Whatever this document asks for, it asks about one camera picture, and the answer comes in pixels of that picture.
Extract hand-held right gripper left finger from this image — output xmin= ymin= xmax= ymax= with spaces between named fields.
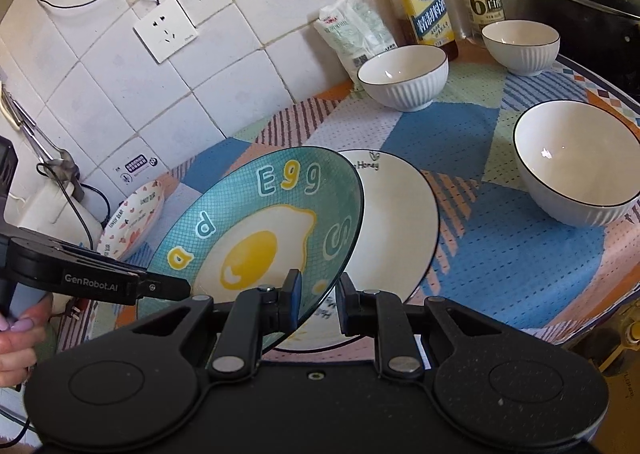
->
xmin=132 ymin=270 xmax=303 ymax=382

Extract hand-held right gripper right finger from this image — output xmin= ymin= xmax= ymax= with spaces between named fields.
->
xmin=336 ymin=274 xmax=506 ymax=382

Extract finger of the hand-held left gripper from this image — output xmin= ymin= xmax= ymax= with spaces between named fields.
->
xmin=135 ymin=272 xmax=192 ymax=301

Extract teal fried egg plate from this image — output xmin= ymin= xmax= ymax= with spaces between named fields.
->
xmin=136 ymin=146 xmax=366 ymax=353

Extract white ribbed bowl black rim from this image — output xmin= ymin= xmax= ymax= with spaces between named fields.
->
xmin=481 ymin=20 xmax=561 ymax=78
xmin=357 ymin=44 xmax=449 ymax=113
xmin=513 ymin=100 xmax=640 ymax=228

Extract person's left hand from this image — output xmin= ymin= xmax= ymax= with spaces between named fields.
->
xmin=0 ymin=293 xmax=54 ymax=389

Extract white plastic appliance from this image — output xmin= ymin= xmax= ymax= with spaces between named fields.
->
xmin=10 ymin=159 xmax=104 ymax=315

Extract heart pattern plate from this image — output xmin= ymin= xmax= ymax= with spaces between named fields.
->
xmin=96 ymin=180 xmax=166 ymax=262

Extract white plate black rim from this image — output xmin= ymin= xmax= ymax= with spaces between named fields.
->
xmin=272 ymin=149 xmax=441 ymax=353

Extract metal tongs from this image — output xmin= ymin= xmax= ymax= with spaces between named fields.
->
xmin=0 ymin=84 xmax=78 ymax=172

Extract white salt bag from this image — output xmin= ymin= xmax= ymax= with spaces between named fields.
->
xmin=314 ymin=0 xmax=401 ymax=92

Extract black cooking pot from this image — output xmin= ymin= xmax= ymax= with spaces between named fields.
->
xmin=529 ymin=0 xmax=640 ymax=102

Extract black appliance cord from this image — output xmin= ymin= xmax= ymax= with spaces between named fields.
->
xmin=74 ymin=183 xmax=112 ymax=231

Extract wall sticker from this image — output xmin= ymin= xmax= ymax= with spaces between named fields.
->
xmin=112 ymin=154 xmax=160 ymax=185

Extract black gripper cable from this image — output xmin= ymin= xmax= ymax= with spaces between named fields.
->
xmin=0 ymin=401 xmax=37 ymax=447

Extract white wall socket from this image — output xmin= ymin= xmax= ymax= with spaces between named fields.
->
xmin=132 ymin=0 xmax=200 ymax=64

